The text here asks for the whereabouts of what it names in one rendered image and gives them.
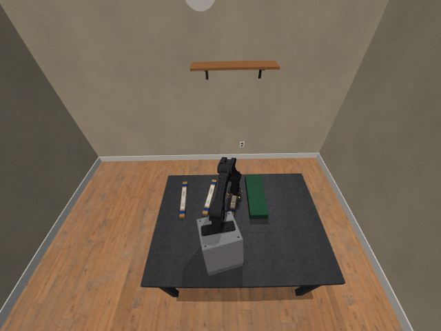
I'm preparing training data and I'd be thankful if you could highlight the brown welding electrode pack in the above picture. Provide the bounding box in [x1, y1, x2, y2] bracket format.
[179, 181, 187, 219]

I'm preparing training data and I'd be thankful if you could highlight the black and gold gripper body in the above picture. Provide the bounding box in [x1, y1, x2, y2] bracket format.
[227, 186, 242, 197]

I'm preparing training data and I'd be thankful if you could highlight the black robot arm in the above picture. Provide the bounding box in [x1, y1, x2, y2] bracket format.
[201, 157, 241, 237]

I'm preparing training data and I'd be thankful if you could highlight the brown flat pack with blue bands and white label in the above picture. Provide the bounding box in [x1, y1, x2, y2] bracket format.
[203, 179, 216, 216]

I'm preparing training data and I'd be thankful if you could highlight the low green platform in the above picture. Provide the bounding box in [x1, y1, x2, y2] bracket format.
[245, 175, 269, 219]

